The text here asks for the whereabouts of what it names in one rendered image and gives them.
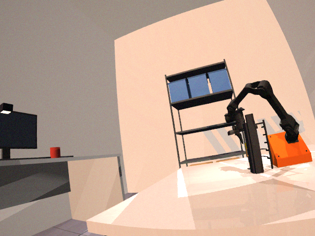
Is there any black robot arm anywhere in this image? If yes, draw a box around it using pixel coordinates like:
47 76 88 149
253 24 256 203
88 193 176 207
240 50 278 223
224 80 299 144

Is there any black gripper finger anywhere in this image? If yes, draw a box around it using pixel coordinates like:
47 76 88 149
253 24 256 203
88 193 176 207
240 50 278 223
235 133 243 144

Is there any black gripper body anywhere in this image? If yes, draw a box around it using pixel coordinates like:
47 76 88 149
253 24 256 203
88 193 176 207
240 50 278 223
227 118 246 136

